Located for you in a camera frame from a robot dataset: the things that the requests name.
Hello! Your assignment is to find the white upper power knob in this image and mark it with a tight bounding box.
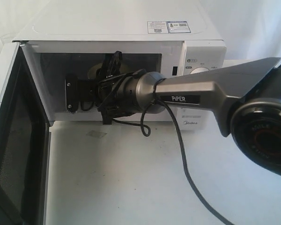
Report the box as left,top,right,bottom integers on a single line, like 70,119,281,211
190,67,210,74

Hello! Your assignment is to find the white Midea microwave body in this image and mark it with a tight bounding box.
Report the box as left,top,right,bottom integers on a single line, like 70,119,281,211
14,0,226,121

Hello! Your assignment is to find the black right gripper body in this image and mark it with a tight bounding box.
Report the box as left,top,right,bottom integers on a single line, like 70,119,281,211
96,69,146,117

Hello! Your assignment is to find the white microwave door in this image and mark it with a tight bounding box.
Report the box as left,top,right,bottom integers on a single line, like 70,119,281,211
0,42,50,225

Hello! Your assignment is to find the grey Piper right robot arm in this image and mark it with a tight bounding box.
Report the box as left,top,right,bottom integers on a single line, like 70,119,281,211
93,57,281,176

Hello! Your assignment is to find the blue white warning label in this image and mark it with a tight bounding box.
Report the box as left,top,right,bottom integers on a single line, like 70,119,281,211
147,21,191,34

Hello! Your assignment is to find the cream ceramic bowl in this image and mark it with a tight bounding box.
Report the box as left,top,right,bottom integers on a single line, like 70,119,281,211
87,63,130,79

